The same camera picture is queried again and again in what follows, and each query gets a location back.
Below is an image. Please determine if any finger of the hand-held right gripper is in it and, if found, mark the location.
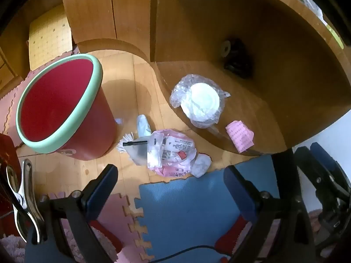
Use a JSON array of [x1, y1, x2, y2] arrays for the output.
[[311, 142, 351, 195], [294, 146, 333, 198]]

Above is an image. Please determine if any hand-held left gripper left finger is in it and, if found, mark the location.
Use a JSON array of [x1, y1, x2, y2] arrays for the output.
[[41, 164, 119, 263]]

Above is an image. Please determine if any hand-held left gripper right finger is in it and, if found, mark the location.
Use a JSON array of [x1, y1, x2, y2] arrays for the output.
[[223, 166, 316, 263]]

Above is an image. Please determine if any white tissue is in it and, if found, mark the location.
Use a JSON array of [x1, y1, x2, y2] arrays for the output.
[[190, 153, 212, 178]]

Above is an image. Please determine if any grey plastic bag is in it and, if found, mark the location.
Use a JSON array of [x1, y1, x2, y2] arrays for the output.
[[125, 135, 154, 166]]

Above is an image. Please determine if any pink cloth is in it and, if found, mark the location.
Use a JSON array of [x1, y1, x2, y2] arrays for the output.
[[225, 120, 254, 154]]

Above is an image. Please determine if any white shuttlecock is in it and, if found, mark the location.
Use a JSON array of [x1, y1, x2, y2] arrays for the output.
[[116, 132, 135, 154]]

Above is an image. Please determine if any pink white plastic package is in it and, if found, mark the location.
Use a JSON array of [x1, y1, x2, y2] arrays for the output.
[[147, 129, 197, 177]]

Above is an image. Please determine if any bubble-wrapped white roll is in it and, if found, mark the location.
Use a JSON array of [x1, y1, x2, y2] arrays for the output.
[[169, 74, 231, 129]]

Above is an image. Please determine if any red bin with green rim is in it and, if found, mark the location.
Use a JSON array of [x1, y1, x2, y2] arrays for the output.
[[15, 53, 118, 162]]

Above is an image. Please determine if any black metal bar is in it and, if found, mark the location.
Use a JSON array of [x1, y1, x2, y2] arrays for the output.
[[270, 148, 299, 200]]

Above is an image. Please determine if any pink foam mat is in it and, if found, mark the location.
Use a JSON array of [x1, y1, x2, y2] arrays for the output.
[[49, 192, 144, 263], [0, 49, 80, 148]]

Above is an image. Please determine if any red slipper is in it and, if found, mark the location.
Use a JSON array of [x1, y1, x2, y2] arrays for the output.
[[89, 219, 123, 254], [215, 215, 257, 255]]

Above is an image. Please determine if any blue foam mat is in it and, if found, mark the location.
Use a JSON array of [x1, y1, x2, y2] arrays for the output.
[[134, 153, 277, 263]]

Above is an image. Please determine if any round wooden table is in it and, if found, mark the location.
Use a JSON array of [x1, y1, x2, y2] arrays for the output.
[[59, 0, 351, 156]]

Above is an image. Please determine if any metal spring clip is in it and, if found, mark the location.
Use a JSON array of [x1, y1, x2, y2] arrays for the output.
[[5, 159, 46, 244]]

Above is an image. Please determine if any black round device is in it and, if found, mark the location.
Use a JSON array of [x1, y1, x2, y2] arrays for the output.
[[221, 37, 253, 78]]

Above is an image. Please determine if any wooden side cabinet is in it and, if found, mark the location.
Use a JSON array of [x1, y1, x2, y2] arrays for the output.
[[0, 46, 18, 94]]

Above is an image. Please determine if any yellow grid mat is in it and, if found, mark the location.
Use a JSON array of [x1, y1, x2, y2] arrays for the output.
[[27, 4, 76, 70]]

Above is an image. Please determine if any black cable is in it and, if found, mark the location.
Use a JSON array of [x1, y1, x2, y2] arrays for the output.
[[154, 245, 233, 263]]

